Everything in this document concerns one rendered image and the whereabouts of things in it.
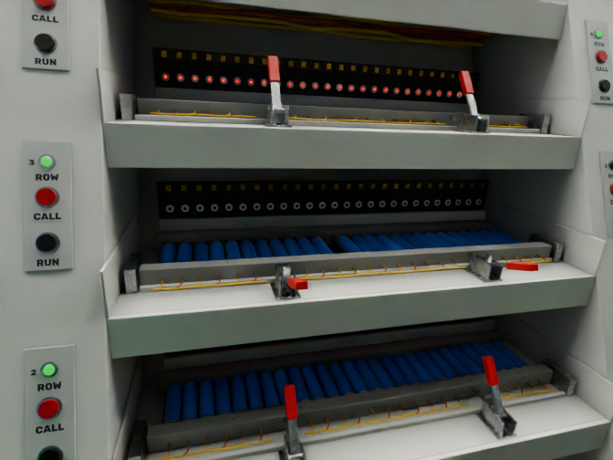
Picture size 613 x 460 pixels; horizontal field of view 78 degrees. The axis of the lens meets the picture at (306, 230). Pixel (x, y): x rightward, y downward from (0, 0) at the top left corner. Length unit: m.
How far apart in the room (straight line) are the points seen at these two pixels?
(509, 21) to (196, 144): 0.46
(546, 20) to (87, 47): 0.59
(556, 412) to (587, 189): 0.31
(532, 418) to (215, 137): 0.54
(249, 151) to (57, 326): 0.25
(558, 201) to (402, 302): 0.32
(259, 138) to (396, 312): 0.26
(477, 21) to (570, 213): 0.30
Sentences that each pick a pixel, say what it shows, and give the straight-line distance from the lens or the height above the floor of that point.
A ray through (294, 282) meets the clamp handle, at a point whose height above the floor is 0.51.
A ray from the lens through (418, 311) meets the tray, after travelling 0.48.
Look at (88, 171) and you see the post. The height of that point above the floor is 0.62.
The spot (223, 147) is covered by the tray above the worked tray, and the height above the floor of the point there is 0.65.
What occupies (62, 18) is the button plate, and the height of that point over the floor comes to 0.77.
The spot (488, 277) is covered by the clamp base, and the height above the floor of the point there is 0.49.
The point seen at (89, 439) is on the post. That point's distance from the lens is 0.45.
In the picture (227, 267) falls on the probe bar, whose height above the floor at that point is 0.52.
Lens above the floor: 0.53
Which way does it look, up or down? 4 degrees up
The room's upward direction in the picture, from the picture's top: 3 degrees counter-clockwise
